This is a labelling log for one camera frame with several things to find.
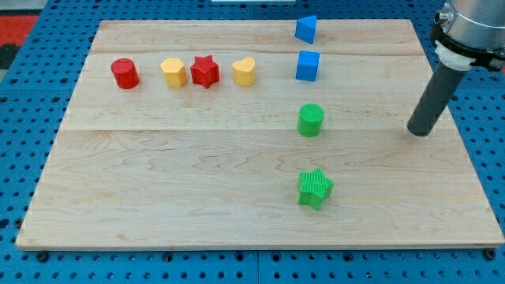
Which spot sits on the wooden board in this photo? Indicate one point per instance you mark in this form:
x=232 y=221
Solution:
x=154 y=168

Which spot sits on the yellow heart block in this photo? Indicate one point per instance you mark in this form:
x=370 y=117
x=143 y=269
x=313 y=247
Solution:
x=244 y=72

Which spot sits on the red star block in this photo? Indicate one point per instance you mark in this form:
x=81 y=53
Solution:
x=205 y=71

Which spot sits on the blue cube block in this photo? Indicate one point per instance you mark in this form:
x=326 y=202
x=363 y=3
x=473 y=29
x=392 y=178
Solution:
x=307 y=65

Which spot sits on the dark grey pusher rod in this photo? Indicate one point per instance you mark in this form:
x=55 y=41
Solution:
x=433 y=101

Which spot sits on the yellow pentagon block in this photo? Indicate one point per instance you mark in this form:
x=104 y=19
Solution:
x=174 y=72

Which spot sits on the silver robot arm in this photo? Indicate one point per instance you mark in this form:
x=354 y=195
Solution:
x=468 y=33

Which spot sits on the red cylinder block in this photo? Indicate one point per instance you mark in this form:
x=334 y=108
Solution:
x=125 y=73

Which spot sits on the blue triangle block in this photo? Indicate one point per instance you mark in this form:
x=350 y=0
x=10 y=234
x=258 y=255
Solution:
x=305 y=29

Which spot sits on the green cylinder block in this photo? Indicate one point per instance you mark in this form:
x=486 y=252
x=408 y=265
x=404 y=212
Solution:
x=310 y=119

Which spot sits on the green star block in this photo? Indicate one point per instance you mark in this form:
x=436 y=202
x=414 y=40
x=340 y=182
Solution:
x=313 y=188

